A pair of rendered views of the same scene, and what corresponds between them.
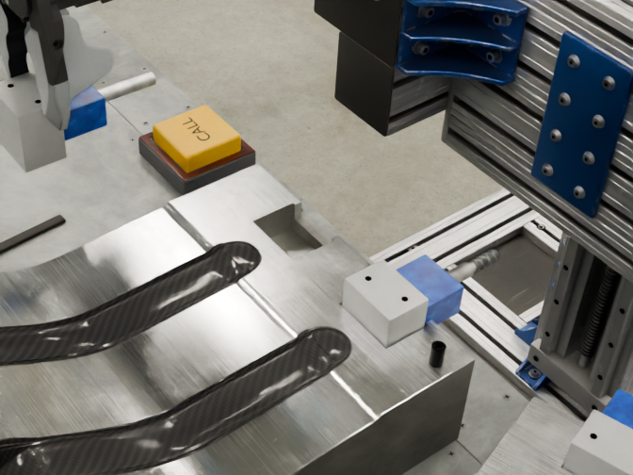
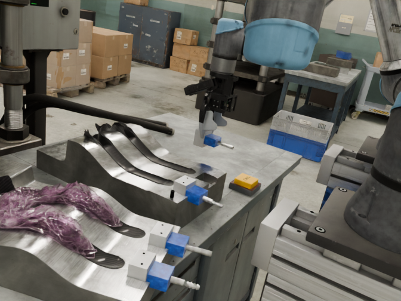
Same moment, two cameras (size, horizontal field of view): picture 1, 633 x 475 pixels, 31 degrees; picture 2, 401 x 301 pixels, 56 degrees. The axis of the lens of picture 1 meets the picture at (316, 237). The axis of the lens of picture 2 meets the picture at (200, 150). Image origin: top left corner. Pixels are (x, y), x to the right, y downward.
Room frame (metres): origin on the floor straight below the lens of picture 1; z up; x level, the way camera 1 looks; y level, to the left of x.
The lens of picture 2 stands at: (0.25, -0.86, 1.33)
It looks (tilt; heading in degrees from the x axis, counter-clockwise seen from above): 21 degrees down; 67
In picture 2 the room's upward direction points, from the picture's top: 10 degrees clockwise
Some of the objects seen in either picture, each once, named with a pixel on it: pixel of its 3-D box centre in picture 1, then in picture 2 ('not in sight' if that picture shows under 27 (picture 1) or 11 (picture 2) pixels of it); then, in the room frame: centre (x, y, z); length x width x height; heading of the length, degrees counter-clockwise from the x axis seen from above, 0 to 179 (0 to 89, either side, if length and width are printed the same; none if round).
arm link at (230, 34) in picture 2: not in sight; (228, 39); (0.73, 0.21, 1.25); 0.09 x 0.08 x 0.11; 154
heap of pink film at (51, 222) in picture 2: not in sight; (52, 207); (0.25, -0.13, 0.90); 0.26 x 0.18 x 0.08; 147
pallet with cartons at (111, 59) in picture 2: not in sight; (84, 52); (0.65, 5.28, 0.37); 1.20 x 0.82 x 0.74; 142
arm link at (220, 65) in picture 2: not in sight; (223, 65); (0.73, 0.21, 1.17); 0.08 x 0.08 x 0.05
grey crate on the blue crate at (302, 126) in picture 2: not in sight; (302, 126); (2.77, 2.47, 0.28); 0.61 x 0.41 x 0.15; 134
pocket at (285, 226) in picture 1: (295, 246); (205, 183); (0.65, 0.02, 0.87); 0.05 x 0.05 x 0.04; 40
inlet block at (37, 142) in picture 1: (82, 103); (215, 141); (0.74, 0.19, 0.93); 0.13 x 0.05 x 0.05; 130
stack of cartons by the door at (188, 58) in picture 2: not in sight; (193, 52); (2.82, 6.55, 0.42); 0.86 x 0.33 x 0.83; 134
